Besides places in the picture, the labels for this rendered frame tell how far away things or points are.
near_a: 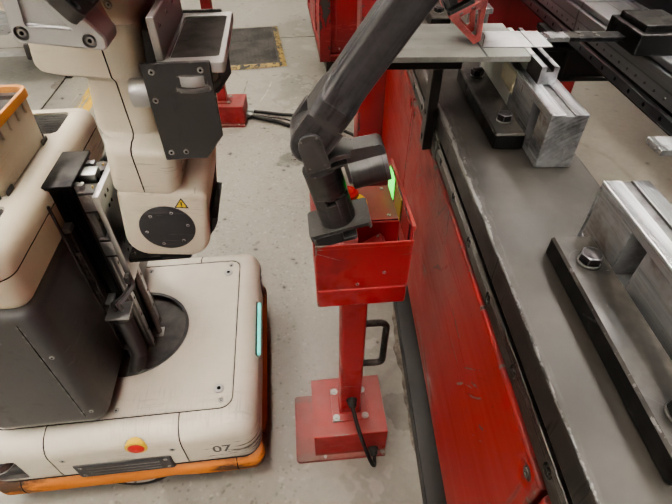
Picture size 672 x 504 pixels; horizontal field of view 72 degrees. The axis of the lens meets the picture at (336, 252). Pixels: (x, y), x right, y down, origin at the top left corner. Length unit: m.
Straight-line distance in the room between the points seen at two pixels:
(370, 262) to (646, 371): 0.41
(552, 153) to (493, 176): 0.10
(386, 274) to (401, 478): 0.74
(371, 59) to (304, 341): 1.16
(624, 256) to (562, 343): 0.14
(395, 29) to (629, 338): 0.43
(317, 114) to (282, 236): 1.39
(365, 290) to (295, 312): 0.90
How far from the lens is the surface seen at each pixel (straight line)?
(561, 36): 1.04
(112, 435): 1.25
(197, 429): 1.19
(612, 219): 0.66
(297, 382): 1.52
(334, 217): 0.72
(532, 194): 0.79
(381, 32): 0.61
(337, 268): 0.77
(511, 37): 1.01
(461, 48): 0.94
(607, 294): 0.61
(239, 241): 1.99
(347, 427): 1.31
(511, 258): 0.66
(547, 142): 0.83
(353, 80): 0.62
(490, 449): 0.75
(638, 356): 0.57
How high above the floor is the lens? 1.30
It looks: 43 degrees down
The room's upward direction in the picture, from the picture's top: straight up
